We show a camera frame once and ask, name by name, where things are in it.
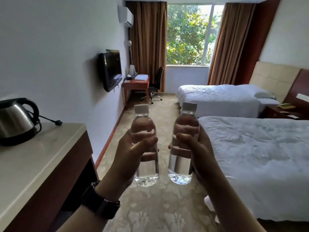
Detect person's right hand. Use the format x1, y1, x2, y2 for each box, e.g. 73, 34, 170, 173
168, 126, 218, 189

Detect person's left hand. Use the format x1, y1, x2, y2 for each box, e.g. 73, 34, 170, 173
101, 129, 160, 194

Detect clear plastic water bottle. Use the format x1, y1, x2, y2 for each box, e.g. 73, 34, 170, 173
131, 104, 160, 187
168, 102, 200, 185

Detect person's right forearm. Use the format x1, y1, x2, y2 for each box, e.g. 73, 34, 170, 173
205, 167, 266, 232

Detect person's left forearm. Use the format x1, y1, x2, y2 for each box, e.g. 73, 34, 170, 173
57, 177, 129, 232

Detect bed with white duvet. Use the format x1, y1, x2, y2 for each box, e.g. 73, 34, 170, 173
175, 84, 280, 119
198, 116, 309, 222

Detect red wooden desk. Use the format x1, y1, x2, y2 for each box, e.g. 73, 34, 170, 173
123, 76, 150, 110

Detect black office chair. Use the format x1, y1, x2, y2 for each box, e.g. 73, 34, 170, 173
141, 67, 164, 105

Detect white slipper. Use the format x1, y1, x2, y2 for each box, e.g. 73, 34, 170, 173
204, 196, 220, 224

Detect black wrist watch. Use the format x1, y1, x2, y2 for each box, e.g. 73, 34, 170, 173
81, 181, 121, 220

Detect white pillow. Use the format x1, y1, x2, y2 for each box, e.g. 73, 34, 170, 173
236, 84, 276, 99

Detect floor lamp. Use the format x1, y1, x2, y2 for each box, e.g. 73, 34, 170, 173
127, 40, 134, 66

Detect wooden nightstand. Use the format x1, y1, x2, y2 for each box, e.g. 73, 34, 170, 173
262, 104, 309, 121

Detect brown curtain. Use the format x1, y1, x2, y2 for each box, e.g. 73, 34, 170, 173
126, 1, 168, 93
208, 3, 256, 86

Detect window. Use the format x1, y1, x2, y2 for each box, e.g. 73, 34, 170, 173
166, 4, 225, 67

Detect beige padded headboard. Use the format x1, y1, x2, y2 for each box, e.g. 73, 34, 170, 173
249, 61, 302, 103

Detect wooden cabinet with white top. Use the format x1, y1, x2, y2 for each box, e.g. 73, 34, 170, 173
0, 122, 99, 232

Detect dark wooden headboard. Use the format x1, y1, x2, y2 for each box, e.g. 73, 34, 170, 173
282, 68, 309, 114

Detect white air conditioner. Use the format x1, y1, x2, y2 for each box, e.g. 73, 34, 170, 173
118, 5, 134, 28

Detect steel electric kettle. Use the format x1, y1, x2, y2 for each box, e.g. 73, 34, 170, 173
0, 97, 40, 147

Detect black wall television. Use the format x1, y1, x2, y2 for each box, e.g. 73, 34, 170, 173
98, 49, 123, 92

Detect black kettle power cord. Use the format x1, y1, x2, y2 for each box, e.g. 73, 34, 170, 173
28, 111, 63, 134

